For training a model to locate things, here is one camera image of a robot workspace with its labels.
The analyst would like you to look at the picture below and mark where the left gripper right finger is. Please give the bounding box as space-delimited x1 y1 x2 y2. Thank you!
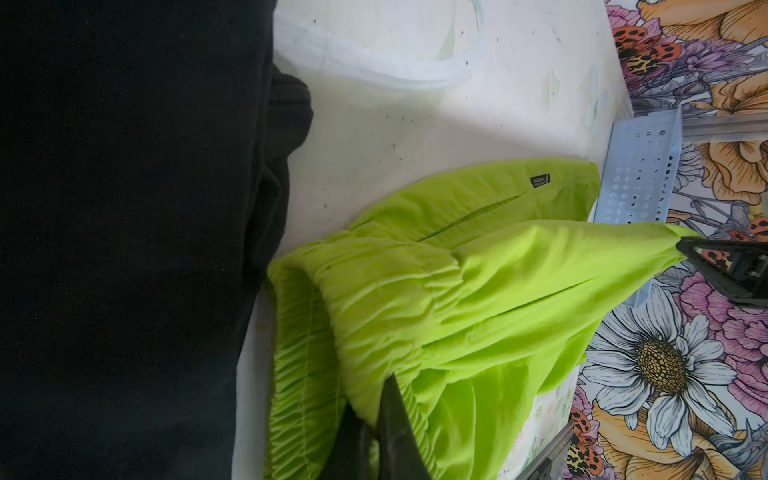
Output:
378 375 431 480

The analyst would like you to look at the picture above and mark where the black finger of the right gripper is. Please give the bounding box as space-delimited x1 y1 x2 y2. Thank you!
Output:
676 237 767 308

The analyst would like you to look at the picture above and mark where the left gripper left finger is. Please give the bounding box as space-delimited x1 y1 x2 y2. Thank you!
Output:
320 419 371 480

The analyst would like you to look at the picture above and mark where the lime green towel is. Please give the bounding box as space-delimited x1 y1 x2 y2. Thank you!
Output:
265 159 688 479

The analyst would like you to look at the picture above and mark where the black garment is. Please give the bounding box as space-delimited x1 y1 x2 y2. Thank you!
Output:
1 1 313 479

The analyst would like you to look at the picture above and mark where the light blue plastic basket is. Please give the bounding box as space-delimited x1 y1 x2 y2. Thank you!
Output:
593 109 683 255

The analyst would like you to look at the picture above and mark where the aluminium rail frame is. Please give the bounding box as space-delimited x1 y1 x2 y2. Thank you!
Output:
516 423 573 480

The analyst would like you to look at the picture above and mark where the right aluminium corner post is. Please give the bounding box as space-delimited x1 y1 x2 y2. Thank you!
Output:
682 113 767 143

